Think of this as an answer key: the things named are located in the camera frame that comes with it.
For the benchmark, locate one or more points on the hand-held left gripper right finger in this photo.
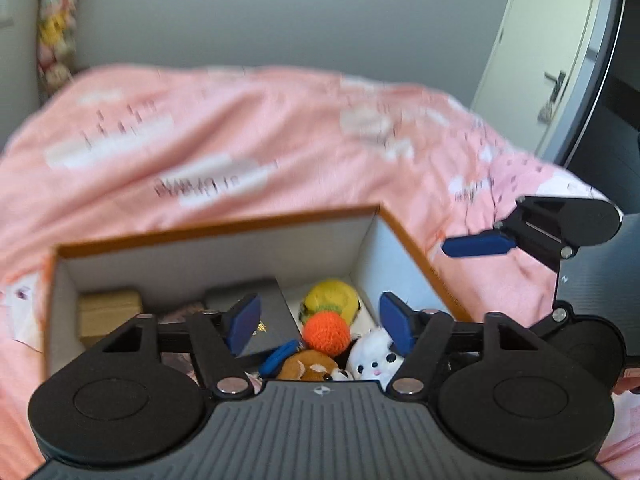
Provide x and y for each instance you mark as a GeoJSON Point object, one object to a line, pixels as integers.
{"type": "Point", "coordinates": [397, 322]}

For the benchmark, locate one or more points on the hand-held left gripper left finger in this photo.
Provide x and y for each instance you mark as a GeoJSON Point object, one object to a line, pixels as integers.
{"type": "Point", "coordinates": [245, 322]}

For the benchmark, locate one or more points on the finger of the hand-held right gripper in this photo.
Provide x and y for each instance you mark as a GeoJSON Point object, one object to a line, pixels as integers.
{"type": "Point", "coordinates": [555, 320]}
{"type": "Point", "coordinates": [475, 246]}

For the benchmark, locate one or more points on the black box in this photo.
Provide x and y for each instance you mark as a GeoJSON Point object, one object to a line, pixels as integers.
{"type": "Point", "coordinates": [272, 310]}

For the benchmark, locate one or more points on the white plush toy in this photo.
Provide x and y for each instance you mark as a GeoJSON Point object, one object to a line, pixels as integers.
{"type": "Point", "coordinates": [372, 357]}

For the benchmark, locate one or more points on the brown printed small box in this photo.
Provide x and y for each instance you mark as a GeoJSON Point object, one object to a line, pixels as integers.
{"type": "Point", "coordinates": [175, 316]}

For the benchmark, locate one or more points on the yellow plush toy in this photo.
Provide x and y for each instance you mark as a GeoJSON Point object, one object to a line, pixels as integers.
{"type": "Point", "coordinates": [330, 297]}

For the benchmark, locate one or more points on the orange crochet toy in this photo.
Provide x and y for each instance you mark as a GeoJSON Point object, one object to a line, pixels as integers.
{"type": "Point", "coordinates": [325, 332]}

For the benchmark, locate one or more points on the brown bear plush toy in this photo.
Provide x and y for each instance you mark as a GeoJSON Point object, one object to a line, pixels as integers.
{"type": "Point", "coordinates": [307, 366]}

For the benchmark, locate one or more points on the orange cardboard box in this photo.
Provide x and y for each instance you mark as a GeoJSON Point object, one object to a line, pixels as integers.
{"type": "Point", "coordinates": [200, 250]}

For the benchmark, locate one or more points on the gold box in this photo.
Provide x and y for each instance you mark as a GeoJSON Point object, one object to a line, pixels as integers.
{"type": "Point", "coordinates": [107, 310]}

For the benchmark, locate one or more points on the dark cabinet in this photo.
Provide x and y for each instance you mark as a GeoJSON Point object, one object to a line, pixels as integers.
{"type": "Point", "coordinates": [615, 150]}

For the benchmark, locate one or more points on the hanging door charm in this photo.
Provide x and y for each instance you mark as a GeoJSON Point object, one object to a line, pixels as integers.
{"type": "Point", "coordinates": [545, 111]}

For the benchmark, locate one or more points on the pink cloud-print blanket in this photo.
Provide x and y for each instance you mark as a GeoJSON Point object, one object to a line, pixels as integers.
{"type": "Point", "coordinates": [250, 135]}

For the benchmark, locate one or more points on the white door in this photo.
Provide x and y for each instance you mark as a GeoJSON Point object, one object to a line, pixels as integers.
{"type": "Point", "coordinates": [520, 60]}

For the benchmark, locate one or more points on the stack of plush toys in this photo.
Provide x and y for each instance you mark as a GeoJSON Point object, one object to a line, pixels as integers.
{"type": "Point", "coordinates": [55, 30]}

